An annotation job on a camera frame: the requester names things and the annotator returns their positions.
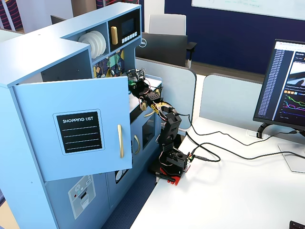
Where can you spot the white office chair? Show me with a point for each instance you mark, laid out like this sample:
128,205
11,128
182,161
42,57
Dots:
166,23

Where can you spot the white toy plate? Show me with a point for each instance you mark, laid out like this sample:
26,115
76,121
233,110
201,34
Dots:
85,40
99,45
104,45

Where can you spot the steel toy skimmer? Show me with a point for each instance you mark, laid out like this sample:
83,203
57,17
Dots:
111,71

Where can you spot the red robot base clamp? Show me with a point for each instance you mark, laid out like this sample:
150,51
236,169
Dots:
175,180

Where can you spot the small steel toy pot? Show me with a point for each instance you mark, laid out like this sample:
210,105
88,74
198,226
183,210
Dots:
131,72

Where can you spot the grey dell monitor back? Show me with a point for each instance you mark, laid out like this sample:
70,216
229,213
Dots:
162,47

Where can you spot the gold stove knob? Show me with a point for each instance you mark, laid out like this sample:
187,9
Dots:
158,91
143,106

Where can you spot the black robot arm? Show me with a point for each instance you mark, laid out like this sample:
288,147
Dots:
170,124

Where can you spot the blue wooden toy kitchen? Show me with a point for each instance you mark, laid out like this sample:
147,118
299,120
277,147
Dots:
35,55

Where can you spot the white wall whiteboard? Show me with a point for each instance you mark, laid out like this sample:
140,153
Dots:
250,6

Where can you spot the light blue desk divider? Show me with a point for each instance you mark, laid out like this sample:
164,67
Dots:
181,95
226,100

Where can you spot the black computer monitor with stand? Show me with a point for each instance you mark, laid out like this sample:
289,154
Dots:
274,83

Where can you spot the black shopping list panel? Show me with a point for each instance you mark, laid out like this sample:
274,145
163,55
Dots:
79,132

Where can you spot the small wrist camera board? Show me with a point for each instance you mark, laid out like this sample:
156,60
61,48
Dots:
141,72

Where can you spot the black keyboard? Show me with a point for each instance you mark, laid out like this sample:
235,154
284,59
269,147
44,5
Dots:
297,225

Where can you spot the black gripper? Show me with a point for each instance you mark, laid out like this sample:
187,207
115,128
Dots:
137,85

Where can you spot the blue toy fridge door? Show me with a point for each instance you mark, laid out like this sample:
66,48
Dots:
35,143

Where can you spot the steel toy ladle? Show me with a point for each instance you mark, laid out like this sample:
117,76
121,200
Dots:
118,67

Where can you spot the black toy microwave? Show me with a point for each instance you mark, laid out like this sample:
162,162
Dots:
128,19

